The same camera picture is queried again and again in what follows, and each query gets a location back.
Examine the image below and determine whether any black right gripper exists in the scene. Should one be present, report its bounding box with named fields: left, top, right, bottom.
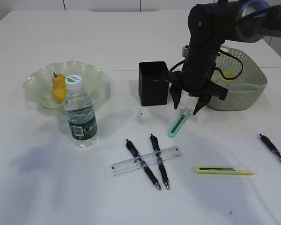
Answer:
left=161, top=46, right=227, bottom=115

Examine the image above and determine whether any teal utility knife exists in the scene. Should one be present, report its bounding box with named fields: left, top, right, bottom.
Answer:
left=168, top=107, right=192, bottom=137

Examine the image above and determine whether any yellow waste paper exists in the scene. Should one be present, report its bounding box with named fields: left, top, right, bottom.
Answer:
left=219, top=71, right=235, bottom=86

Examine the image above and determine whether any yellow utility knife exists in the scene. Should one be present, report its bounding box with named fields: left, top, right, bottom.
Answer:
left=195, top=166, right=257, bottom=175

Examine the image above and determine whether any clear plastic water bottle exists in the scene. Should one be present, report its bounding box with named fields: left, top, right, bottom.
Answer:
left=64, top=75, right=98, bottom=148

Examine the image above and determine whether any yellow pear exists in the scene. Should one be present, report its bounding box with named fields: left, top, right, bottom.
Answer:
left=52, top=72, right=67, bottom=103

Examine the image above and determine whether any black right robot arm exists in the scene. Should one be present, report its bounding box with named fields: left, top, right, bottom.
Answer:
left=162, top=0, right=281, bottom=114

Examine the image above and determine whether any black square pen holder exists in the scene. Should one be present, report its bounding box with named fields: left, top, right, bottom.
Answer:
left=138, top=61, right=169, bottom=106

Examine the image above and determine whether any black gel pen middle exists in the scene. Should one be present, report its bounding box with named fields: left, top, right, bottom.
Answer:
left=150, top=134, right=170, bottom=190

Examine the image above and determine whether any black gel pen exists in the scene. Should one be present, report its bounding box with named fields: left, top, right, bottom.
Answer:
left=150, top=134, right=170, bottom=190
left=126, top=139, right=162, bottom=191
left=259, top=134, right=281, bottom=163

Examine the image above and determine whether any green perforated plastic basket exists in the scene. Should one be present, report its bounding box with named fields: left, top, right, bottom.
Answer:
left=208, top=46, right=267, bottom=111

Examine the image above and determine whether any clear plastic ruler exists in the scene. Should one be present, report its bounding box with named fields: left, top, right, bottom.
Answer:
left=110, top=146, right=182, bottom=176

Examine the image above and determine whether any black gel pen left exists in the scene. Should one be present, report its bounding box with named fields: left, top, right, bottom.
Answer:
left=126, top=139, right=162, bottom=191

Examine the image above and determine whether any black gel pen right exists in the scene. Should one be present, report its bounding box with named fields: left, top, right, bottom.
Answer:
left=259, top=134, right=281, bottom=163

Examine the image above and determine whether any green wavy glass plate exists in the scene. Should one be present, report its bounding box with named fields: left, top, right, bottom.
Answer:
left=23, top=60, right=106, bottom=112

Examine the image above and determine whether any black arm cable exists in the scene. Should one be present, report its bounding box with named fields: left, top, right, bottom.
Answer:
left=214, top=50, right=244, bottom=82

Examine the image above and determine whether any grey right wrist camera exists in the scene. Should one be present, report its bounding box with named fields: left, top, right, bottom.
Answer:
left=182, top=45, right=189, bottom=58

